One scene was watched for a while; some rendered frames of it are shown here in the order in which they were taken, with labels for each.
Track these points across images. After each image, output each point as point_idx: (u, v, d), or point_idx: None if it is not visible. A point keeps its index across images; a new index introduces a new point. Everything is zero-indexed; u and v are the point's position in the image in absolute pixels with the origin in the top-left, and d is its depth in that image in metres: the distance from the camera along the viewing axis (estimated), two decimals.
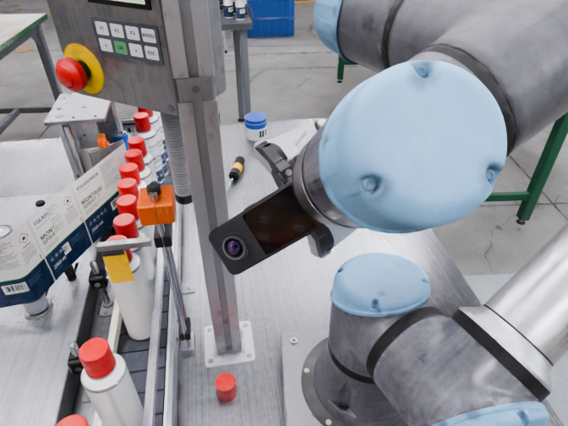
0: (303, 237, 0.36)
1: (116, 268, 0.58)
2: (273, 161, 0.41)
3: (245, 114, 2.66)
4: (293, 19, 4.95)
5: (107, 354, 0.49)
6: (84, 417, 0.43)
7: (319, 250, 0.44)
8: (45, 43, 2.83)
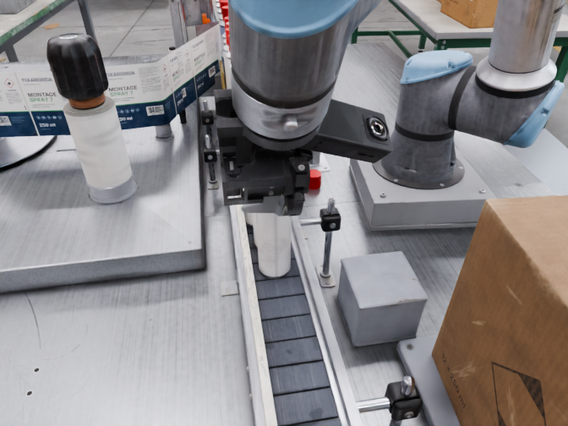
0: None
1: None
2: (303, 202, 0.42)
3: None
4: None
5: None
6: None
7: None
8: (87, 6, 3.09)
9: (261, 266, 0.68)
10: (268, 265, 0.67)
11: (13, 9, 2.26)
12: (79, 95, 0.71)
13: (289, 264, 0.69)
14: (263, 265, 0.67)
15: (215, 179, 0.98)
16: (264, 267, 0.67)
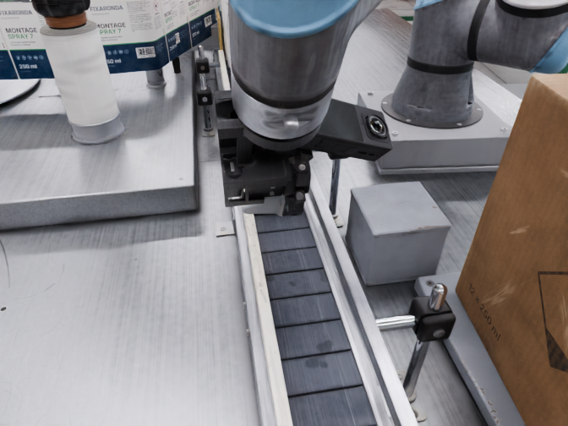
0: None
1: None
2: (303, 202, 0.42)
3: None
4: None
5: None
6: None
7: None
8: None
9: None
10: None
11: None
12: (57, 10, 0.63)
13: None
14: None
15: (211, 127, 0.90)
16: None
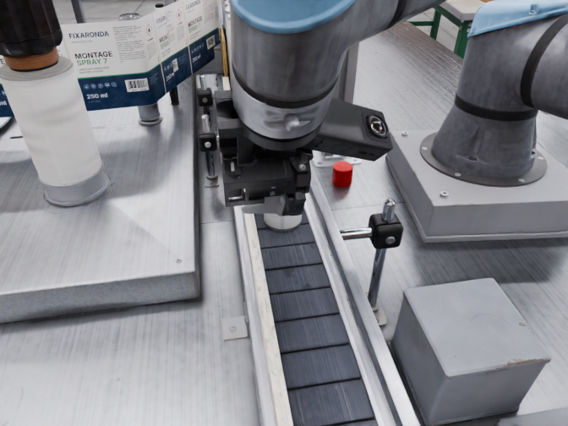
0: None
1: None
2: (303, 201, 0.42)
3: None
4: None
5: None
6: None
7: None
8: None
9: (265, 215, 0.57)
10: (272, 214, 0.56)
11: None
12: (17, 49, 0.48)
13: (299, 216, 0.57)
14: (267, 214, 0.56)
15: (215, 174, 0.76)
16: (268, 216, 0.56)
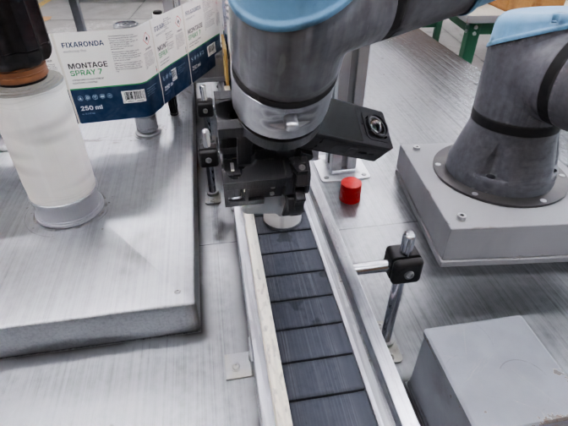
0: None
1: None
2: (303, 202, 0.42)
3: None
4: None
5: None
6: None
7: None
8: None
9: (265, 214, 0.57)
10: (272, 213, 0.56)
11: None
12: (1, 63, 0.45)
13: (299, 215, 0.57)
14: (266, 213, 0.56)
15: (216, 190, 0.72)
16: (268, 215, 0.56)
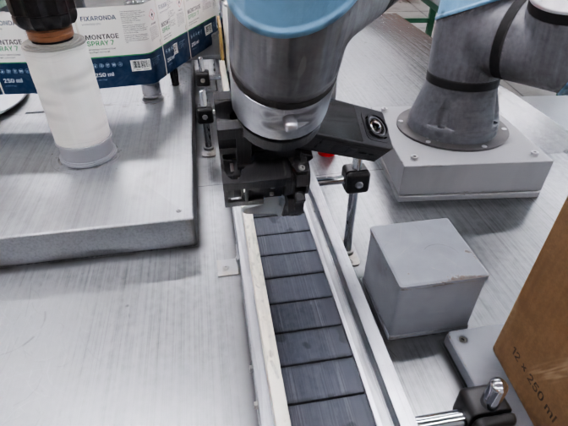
0: None
1: None
2: (303, 202, 0.42)
3: None
4: None
5: None
6: None
7: None
8: None
9: None
10: None
11: None
12: (39, 24, 0.56)
13: None
14: None
15: (212, 145, 0.83)
16: None
